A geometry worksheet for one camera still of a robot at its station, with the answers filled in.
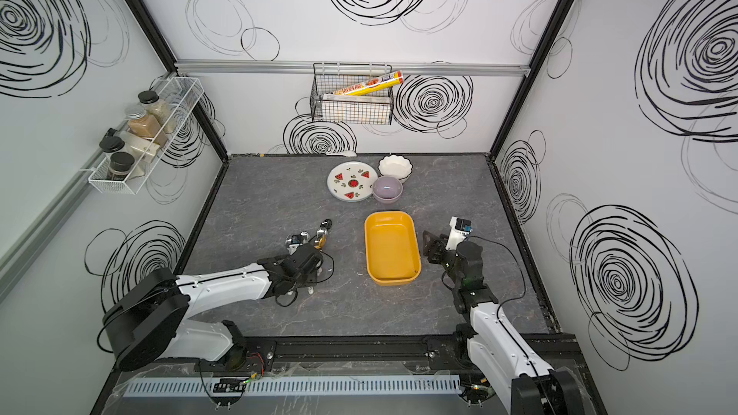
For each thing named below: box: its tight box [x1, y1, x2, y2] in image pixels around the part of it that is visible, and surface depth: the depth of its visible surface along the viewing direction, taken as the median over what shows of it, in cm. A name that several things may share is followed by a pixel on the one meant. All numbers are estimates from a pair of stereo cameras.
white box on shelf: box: [117, 130, 161, 179], surface depth 72 cm
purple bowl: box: [371, 175, 404, 204], surface depth 107 cm
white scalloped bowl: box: [377, 153, 414, 184], surface depth 117 cm
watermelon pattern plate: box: [326, 160, 379, 203], surface depth 114 cm
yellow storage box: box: [364, 210, 422, 287], surface depth 94 cm
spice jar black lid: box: [137, 90, 160, 104], surface depth 75 cm
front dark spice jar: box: [106, 151, 135, 181], surface depth 64 cm
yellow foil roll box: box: [331, 70, 405, 97], surface depth 91 cm
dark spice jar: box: [98, 136, 125, 153], surface depth 64 cm
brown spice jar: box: [123, 104, 162, 139], surface depth 72 cm
